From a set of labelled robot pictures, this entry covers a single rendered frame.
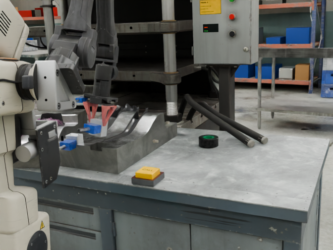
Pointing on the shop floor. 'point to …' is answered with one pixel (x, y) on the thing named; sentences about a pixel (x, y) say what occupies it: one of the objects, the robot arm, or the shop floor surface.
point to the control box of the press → (225, 42)
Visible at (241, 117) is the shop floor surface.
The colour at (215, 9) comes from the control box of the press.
